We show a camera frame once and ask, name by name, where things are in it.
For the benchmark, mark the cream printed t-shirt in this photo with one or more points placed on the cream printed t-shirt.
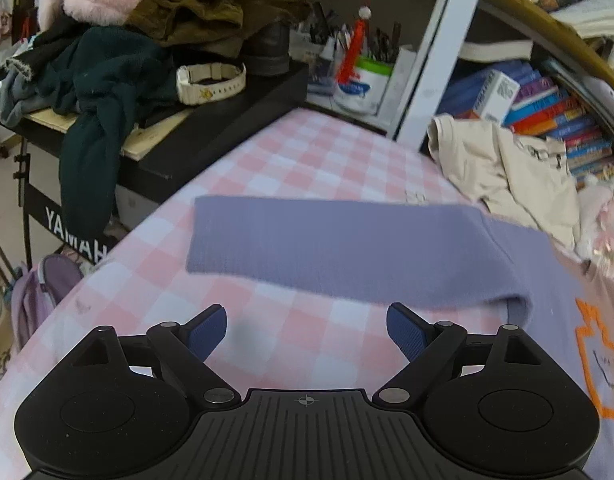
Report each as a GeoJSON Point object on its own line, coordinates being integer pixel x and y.
{"type": "Point", "coordinates": [520, 178]}

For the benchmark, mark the white wrist watch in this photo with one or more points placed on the white wrist watch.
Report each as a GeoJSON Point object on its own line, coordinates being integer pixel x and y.
{"type": "Point", "coordinates": [212, 82]}

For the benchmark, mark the pink checkered desk mat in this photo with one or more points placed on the pink checkered desk mat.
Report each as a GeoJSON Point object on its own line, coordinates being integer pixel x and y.
{"type": "Point", "coordinates": [85, 398]}

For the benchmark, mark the white green pen cup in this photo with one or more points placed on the white green pen cup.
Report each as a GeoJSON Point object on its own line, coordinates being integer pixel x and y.
{"type": "Point", "coordinates": [365, 88]}

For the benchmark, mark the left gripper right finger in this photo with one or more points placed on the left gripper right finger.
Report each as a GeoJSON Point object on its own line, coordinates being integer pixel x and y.
{"type": "Point", "coordinates": [431, 350]}

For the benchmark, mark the purple backpack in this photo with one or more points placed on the purple backpack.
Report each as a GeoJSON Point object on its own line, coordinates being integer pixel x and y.
{"type": "Point", "coordinates": [38, 292]}

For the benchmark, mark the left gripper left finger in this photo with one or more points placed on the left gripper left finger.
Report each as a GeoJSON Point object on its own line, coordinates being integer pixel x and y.
{"type": "Point", "coordinates": [181, 351]}

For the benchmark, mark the purple and brown knit sweater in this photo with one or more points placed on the purple and brown knit sweater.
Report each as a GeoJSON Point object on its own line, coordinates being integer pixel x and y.
{"type": "Point", "coordinates": [426, 257]}

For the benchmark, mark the red tassel ornament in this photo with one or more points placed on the red tassel ornament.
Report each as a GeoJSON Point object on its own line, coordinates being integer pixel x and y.
{"type": "Point", "coordinates": [356, 44]}

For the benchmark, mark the olive brown garment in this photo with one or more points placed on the olive brown garment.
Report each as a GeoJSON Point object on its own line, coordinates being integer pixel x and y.
{"type": "Point", "coordinates": [170, 22]}

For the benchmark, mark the row of colourful books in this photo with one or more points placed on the row of colourful books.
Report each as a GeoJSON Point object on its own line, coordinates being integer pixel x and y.
{"type": "Point", "coordinates": [551, 102]}

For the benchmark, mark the pink white bunny plush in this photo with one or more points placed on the pink white bunny plush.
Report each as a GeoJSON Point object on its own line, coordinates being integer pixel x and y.
{"type": "Point", "coordinates": [596, 213]}

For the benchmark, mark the dark green garment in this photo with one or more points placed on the dark green garment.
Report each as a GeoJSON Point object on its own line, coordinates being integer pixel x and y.
{"type": "Point", "coordinates": [111, 79]}

